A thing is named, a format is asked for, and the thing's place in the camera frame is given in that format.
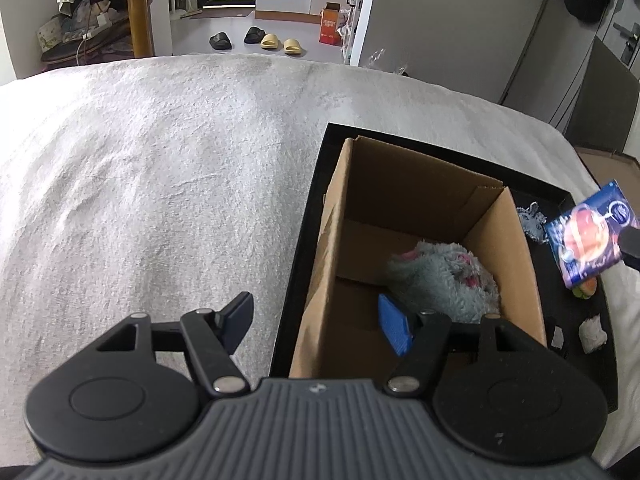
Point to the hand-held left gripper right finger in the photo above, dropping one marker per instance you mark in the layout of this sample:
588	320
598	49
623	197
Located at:
395	327

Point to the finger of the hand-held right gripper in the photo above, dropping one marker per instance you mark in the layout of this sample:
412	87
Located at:
631	245

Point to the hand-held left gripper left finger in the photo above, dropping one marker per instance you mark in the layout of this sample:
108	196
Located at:
236	321

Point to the blue printed packet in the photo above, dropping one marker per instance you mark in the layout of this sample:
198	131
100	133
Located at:
585	235

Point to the grey plush toy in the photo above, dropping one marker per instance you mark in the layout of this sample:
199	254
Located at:
440	280

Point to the black tray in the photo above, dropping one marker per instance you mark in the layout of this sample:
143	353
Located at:
570	310

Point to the denim fabric scrap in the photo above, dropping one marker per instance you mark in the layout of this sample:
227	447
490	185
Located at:
532	222

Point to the cardboard box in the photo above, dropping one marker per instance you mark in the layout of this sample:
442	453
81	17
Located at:
400	185

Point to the small burger toy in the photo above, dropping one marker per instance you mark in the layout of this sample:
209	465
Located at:
586	290

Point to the brown wooden board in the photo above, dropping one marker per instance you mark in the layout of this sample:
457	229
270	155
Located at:
607	160

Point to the white fluffy cloth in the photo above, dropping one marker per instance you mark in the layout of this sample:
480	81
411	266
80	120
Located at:
592	335

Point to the small white scrap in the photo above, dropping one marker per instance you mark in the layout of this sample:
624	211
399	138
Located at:
558	338

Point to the dark headboard panel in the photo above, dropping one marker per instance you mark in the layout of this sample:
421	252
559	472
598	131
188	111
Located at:
602	105

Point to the beige slipper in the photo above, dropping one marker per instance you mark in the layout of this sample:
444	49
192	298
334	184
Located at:
292	46
269	41

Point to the black slipper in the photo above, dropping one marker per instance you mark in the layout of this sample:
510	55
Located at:
253	35
220	41

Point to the red carton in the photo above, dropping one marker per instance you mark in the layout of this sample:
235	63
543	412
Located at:
330	25

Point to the wooden table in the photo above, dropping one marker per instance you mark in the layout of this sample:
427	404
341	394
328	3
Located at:
140	15

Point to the pile of bags and cloths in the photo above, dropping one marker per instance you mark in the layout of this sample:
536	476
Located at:
80	25

